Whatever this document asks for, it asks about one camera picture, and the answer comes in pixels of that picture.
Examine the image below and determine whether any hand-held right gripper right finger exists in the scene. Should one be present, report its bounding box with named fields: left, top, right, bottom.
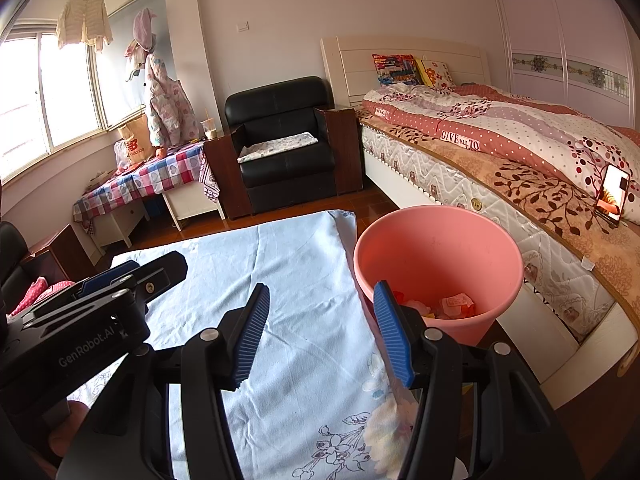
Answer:
left=373, top=279, right=587, bottom=480

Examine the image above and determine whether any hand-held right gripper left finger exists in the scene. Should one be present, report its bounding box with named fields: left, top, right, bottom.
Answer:
left=62, top=282, right=271, bottom=480

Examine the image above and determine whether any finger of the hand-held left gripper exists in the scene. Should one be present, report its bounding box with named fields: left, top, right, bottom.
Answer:
left=50, top=259, right=142, bottom=307
left=79, top=250, right=189, bottom=307

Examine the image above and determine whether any pink plastic bucket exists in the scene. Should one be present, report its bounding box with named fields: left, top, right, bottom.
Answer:
left=353, top=205, right=524, bottom=346

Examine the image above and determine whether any person's left hand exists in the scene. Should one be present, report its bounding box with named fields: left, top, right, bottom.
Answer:
left=47, top=400, right=94, bottom=459

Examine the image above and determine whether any red polka dot cloth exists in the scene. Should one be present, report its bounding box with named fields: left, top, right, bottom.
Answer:
left=7, top=280, right=76, bottom=317

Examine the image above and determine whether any low brown wooden cabinet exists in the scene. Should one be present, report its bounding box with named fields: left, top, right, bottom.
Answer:
left=22, top=223, right=96, bottom=283

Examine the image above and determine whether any white desk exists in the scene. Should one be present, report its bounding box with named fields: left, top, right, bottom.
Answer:
left=92, top=180, right=226, bottom=251

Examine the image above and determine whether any light blue floral tablecloth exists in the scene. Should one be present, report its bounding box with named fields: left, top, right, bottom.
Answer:
left=80, top=209, right=421, bottom=480

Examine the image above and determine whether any checkered tablecloth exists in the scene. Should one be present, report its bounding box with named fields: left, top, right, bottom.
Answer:
left=73, top=140, right=221, bottom=236

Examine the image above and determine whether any black leather chair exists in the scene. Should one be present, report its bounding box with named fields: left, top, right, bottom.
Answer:
left=0, top=221, right=31, bottom=301

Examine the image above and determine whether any brown wooden side cabinet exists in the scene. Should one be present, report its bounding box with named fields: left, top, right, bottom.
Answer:
left=204, top=127, right=253, bottom=220

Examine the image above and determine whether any brown paper shopping bag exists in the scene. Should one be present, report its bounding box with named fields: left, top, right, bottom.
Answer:
left=117, top=112, right=153, bottom=166

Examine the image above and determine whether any floral padded jacket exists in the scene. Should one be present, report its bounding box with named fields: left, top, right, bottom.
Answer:
left=145, top=52, right=201, bottom=145

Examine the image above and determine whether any white bed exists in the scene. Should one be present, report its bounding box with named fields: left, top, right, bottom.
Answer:
left=320, top=36, right=640, bottom=396

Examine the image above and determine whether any white floral seat cushion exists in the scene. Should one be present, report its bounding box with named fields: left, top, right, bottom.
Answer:
left=237, top=131, right=319, bottom=164

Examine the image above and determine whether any window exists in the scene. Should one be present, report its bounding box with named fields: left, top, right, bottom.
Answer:
left=0, top=20, right=108, bottom=183

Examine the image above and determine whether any grey roller blind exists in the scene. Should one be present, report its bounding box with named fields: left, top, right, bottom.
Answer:
left=107, top=7, right=166, bottom=128

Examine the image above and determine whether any brown leaf blanket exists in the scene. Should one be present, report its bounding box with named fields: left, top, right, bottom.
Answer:
left=361, top=115, right=640, bottom=301

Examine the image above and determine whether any black leather armchair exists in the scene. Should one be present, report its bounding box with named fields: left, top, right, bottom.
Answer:
left=224, top=76, right=337, bottom=214

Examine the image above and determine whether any pink dotted patchwork quilt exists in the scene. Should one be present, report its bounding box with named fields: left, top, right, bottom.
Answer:
left=361, top=82, right=640, bottom=226

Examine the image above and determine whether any hanging cream sweater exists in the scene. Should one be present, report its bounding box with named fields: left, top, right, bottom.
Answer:
left=56, top=0, right=113, bottom=52

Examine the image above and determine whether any smartphone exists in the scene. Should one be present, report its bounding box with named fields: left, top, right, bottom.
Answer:
left=594, top=163, right=631, bottom=226

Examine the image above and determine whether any yellow floral pillow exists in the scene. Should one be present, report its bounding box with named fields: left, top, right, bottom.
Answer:
left=420, top=59, right=457, bottom=90

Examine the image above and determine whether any colourful printed pillow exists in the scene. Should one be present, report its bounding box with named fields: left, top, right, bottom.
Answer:
left=371, top=53, right=423, bottom=87

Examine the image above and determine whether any white wardrobe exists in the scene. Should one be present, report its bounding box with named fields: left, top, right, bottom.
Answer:
left=492, top=0, right=640, bottom=128

